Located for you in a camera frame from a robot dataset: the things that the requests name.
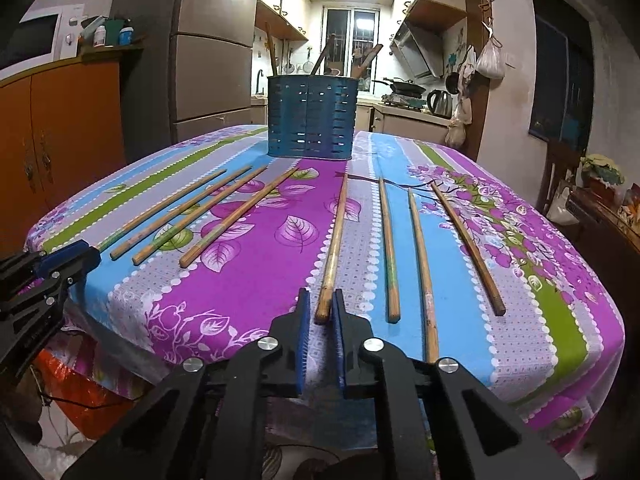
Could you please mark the kitchen faucet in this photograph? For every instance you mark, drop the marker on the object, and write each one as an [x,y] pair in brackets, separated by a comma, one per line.
[259,80]

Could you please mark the blue perforated utensil holder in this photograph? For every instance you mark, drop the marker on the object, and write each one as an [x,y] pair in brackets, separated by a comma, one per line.
[310,120]

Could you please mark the hanging beige cloth bag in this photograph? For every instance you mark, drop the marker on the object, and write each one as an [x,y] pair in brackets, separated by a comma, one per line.
[467,67]

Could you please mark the hanging black pan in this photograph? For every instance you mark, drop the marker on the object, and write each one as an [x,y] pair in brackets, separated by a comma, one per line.
[452,83]

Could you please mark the wooden chopstick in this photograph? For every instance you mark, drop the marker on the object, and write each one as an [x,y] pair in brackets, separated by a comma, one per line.
[334,250]
[180,212]
[270,50]
[467,247]
[160,209]
[200,215]
[422,270]
[375,52]
[360,67]
[240,217]
[389,250]
[322,55]

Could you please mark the white medicine bottle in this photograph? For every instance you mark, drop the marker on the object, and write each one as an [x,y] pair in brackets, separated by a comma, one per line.
[100,37]

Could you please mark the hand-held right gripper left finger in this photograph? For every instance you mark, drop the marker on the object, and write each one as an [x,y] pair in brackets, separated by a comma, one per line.
[302,340]

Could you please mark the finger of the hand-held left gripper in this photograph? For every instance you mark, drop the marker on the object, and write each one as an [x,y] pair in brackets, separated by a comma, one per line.
[85,265]
[55,259]

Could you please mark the grey refrigerator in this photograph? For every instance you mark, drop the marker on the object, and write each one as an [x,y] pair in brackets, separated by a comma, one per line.
[210,60]

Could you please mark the white microwave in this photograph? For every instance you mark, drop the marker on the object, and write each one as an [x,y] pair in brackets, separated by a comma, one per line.
[65,35]

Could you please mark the potted plant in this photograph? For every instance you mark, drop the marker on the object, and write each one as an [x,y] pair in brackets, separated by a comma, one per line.
[602,167]

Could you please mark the white hanging plastic bag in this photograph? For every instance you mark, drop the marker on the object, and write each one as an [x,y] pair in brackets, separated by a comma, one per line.
[491,62]

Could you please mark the wooden chair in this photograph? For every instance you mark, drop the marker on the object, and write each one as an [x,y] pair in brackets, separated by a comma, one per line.
[555,160]

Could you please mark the kitchen window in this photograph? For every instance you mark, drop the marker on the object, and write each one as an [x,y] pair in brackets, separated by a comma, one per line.
[345,30]

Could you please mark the steel range hood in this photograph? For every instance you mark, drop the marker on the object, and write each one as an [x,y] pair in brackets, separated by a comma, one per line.
[417,52]

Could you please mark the large dark window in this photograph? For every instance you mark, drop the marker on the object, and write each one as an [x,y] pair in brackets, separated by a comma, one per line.
[555,75]

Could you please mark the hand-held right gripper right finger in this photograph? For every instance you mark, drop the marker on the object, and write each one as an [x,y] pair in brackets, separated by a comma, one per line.
[340,340]

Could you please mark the beige wall cabinets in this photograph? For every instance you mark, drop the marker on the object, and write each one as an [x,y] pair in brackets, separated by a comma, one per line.
[280,0]

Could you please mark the gas stove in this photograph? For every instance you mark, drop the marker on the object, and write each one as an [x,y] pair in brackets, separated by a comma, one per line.
[405,101]

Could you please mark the orange plastic bag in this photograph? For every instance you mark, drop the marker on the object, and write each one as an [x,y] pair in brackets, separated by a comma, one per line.
[80,385]

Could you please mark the green container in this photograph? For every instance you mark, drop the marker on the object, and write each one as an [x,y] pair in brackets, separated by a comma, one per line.
[114,32]

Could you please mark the orange wooden cabinet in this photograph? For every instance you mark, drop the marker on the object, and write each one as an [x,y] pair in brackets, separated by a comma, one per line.
[75,125]

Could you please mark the black wok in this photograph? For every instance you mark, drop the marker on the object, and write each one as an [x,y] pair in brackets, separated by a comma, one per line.
[405,87]

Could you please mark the floral striped tablecloth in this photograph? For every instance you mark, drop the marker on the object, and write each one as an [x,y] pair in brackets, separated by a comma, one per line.
[250,275]

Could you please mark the steel electric kettle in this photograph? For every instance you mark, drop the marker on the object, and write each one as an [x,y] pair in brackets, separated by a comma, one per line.
[440,105]

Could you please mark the hanging bag of vegetables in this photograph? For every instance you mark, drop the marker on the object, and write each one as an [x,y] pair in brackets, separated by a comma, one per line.
[457,127]

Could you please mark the dark wooden sideboard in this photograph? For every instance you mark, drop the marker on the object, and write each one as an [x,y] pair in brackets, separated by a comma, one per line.
[600,220]

